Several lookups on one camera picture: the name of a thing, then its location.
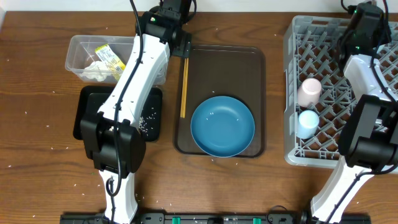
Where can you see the white rice pile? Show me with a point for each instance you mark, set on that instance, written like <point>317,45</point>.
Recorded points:
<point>148,119</point>

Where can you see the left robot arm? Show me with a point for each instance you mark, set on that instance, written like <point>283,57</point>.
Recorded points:
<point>110,131</point>

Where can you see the black waste tray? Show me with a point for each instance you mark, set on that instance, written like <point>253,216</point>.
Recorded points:
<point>154,105</point>

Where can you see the pink plastic cup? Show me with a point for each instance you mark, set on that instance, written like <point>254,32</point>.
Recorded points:
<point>309,92</point>

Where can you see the light blue plastic cup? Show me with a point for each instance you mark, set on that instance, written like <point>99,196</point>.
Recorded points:
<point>308,122</point>

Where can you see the large blue plate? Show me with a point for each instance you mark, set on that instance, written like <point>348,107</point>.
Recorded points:
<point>222,126</point>

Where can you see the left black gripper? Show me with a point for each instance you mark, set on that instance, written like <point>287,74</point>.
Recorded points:
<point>184,47</point>

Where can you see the wooden chopstick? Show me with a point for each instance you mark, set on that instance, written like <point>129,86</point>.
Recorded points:
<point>185,87</point>

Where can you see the white napkin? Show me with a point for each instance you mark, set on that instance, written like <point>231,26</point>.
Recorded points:
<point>97,71</point>

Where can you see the clear plastic bin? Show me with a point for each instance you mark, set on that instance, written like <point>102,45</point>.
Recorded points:
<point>81,52</point>

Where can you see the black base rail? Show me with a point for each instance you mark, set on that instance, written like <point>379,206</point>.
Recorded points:
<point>160,218</point>

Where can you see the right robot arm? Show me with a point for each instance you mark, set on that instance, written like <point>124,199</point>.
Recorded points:
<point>368,141</point>

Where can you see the brown serving tray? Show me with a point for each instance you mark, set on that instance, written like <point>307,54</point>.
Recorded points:
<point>214,70</point>

